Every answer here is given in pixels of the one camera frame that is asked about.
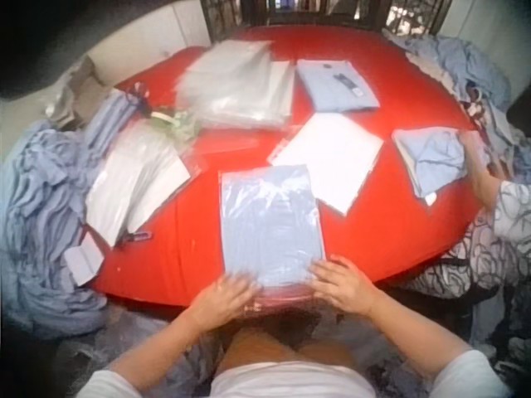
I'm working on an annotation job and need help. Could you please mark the person's legs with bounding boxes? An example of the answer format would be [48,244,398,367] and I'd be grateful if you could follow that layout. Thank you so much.
[215,325,360,372]

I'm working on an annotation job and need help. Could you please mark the heap of blue and white clothes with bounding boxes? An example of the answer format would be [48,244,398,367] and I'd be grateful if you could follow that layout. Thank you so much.
[383,31,519,140]

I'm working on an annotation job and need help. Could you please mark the red bed sheet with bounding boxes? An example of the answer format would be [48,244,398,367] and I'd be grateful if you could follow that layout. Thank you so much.
[89,24,485,308]

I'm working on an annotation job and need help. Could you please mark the small white card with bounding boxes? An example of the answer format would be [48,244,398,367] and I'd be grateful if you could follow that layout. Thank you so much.
[63,236,105,287]

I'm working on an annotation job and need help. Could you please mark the white cardboard sheet in bag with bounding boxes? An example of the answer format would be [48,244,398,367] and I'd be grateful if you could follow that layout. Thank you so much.
[267,112,385,216]

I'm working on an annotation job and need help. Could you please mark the stack of folded blue shirts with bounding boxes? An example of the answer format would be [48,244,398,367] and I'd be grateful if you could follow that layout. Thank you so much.
[82,89,139,147]

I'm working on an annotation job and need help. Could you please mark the bagged blue shirt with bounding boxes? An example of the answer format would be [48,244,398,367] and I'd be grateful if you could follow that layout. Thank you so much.
[218,164,328,302]

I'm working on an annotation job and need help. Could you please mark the half folded blue shirt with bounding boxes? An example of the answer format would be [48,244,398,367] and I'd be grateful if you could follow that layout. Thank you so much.
[392,126,469,205]

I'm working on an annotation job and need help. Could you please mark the person's left hand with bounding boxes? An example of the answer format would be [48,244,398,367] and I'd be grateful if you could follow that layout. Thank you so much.
[192,275,262,331]

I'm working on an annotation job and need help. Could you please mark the dark window grille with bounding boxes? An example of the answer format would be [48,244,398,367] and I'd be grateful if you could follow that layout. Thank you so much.
[198,0,454,33]

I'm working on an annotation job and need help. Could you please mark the bunch of dark tags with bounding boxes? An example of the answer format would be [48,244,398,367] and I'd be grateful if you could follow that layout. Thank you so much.
[130,81,153,116]

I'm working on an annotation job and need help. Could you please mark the person's right hand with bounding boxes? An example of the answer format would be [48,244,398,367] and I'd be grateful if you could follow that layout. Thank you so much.
[309,255,382,317]

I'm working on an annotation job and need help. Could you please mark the large heap of blue shirts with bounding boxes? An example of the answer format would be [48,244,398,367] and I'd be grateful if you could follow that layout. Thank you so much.
[0,119,110,332]

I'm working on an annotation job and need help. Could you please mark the stack of white cardboard sheets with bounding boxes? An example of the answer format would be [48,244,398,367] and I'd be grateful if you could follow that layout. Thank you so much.
[85,124,197,249]

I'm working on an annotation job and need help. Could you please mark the black clip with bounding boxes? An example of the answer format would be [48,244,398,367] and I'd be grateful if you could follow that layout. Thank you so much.
[118,231,153,246]

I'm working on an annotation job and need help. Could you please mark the stack of clear plastic bags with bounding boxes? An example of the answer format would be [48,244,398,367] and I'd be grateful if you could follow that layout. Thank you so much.
[176,39,296,132]

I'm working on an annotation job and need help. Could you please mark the folded blue shirt with tag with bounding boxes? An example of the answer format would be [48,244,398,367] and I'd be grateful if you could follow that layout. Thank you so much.
[295,59,381,114]

